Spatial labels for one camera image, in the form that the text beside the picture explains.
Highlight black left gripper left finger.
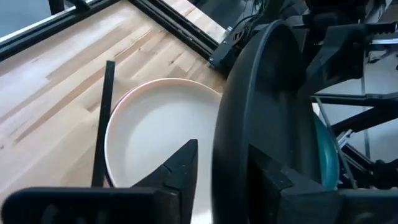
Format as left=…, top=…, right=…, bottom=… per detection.
left=1, top=139, right=199, bottom=224

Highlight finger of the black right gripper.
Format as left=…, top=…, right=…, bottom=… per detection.
left=298, top=24, right=368, bottom=94

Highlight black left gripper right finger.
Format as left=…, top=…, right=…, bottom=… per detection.
left=248, top=144, right=398, bottom=224

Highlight blue plate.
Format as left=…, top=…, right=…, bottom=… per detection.
left=313, top=114, right=340, bottom=190

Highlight cream plate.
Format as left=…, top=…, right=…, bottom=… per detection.
left=104, top=77, right=223, bottom=224

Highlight black plate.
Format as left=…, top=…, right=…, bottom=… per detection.
left=211, top=20, right=323, bottom=224

